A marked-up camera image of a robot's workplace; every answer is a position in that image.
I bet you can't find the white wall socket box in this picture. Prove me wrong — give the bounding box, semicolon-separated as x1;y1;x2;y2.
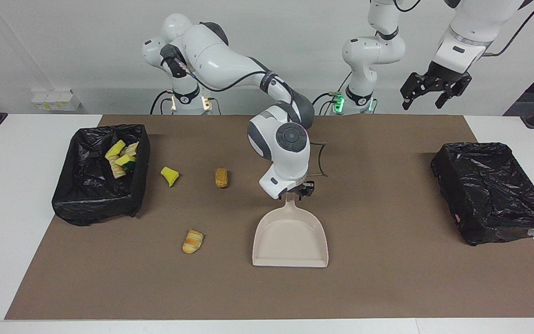
31;89;83;112

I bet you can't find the black bagged bin pink spot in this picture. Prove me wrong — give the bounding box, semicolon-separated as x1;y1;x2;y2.
430;142;534;246

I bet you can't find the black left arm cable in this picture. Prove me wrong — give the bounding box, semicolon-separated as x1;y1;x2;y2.
393;0;534;58

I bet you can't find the black base power cable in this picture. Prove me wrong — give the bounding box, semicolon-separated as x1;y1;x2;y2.
311;92;339;116
150;90;175;115

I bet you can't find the yellow sponge piece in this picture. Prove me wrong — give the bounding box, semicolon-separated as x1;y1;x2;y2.
115;154;137;171
105;140;126;160
160;167;180;188

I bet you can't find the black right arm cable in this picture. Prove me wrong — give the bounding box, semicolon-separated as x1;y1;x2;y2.
159;44;329;180

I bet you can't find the beige plastic dustpan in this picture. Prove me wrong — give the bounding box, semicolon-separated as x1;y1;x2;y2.
252;192;329;269

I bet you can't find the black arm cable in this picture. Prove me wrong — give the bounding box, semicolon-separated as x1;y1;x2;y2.
159;44;329;180
393;0;534;58

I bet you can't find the brown paper table mat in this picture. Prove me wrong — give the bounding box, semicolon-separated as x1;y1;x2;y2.
4;114;534;321

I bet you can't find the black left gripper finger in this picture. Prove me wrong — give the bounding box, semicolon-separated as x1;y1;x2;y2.
435;76;473;110
400;72;428;111

